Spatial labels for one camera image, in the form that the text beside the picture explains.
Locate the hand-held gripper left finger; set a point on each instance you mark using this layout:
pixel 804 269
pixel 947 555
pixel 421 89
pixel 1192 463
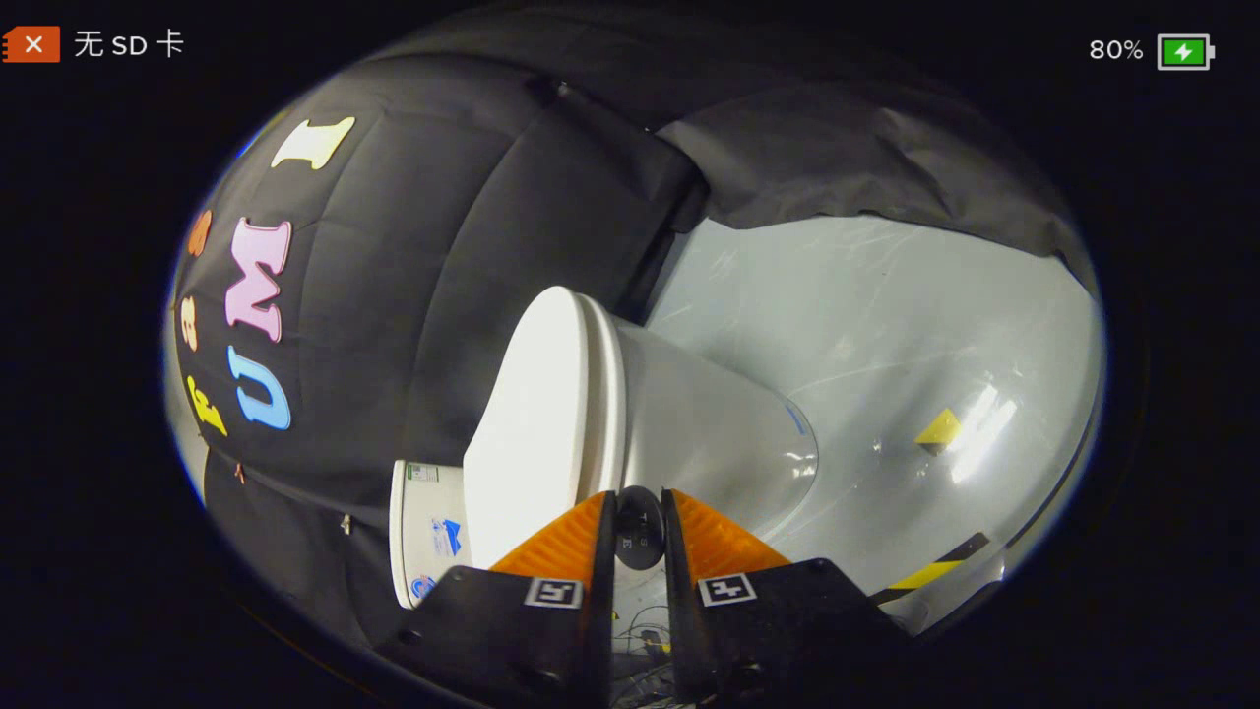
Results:
pixel 602 591

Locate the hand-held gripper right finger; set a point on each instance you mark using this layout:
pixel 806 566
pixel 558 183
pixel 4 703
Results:
pixel 677 591

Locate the white toilet lid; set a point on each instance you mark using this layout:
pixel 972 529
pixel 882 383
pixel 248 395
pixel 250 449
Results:
pixel 522 423

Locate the white ceramic toilet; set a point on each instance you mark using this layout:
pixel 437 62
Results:
pixel 689 423

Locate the black yellow striped tape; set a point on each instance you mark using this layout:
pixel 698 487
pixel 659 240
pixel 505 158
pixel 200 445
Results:
pixel 930 571

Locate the yellow floor tape square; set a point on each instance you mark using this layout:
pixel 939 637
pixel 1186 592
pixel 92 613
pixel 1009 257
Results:
pixel 938 431

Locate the black backdrop cloth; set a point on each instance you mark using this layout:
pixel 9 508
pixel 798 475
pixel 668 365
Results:
pixel 394 295

